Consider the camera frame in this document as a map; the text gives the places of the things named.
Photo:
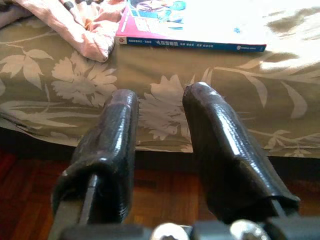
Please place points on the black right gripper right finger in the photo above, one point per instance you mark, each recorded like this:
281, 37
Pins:
225, 155

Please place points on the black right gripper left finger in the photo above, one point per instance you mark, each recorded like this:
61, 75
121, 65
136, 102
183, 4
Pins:
110, 155

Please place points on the pink cartoon print blanket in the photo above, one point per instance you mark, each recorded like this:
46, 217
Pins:
82, 32

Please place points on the colourful comic book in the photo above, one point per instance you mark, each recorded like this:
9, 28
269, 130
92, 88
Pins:
175, 25

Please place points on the beige floral bed sheet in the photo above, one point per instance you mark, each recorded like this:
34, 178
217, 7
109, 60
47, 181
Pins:
150, 67

